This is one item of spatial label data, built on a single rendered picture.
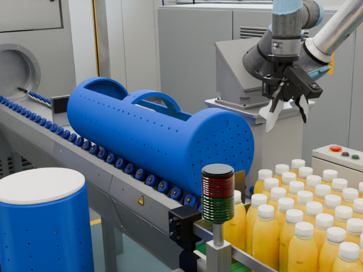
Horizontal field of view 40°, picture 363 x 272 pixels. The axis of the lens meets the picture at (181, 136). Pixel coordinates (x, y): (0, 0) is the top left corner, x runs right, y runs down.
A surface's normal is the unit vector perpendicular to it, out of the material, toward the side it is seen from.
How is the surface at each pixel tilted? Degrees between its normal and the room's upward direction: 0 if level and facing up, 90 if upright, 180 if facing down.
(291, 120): 90
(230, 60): 44
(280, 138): 90
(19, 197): 0
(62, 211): 90
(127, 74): 90
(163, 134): 61
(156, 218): 70
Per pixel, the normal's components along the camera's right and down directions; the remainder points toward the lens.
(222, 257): 0.58, 0.22
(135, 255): -0.04, -0.96
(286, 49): -0.23, 0.28
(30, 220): 0.05, 0.28
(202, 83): -0.83, 0.18
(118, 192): -0.78, -0.15
